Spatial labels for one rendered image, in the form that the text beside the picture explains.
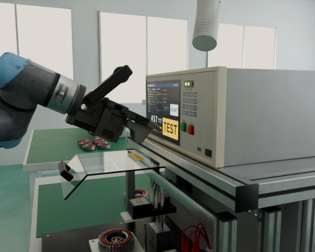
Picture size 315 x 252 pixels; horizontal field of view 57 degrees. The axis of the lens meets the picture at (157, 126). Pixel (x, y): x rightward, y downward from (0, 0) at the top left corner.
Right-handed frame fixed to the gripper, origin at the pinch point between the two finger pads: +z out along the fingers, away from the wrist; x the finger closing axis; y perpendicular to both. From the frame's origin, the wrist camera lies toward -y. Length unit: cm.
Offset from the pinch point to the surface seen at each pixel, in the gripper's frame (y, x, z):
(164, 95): -9.3, -12.5, 3.5
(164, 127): -0.9, -12.4, 7.4
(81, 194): 44, -81, 10
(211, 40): -68, -101, 53
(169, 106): -6.6, -8.9, 4.7
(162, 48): -158, -468, 139
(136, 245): 36.6, -19.1, 17.5
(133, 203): 24.3, -19.8, 11.1
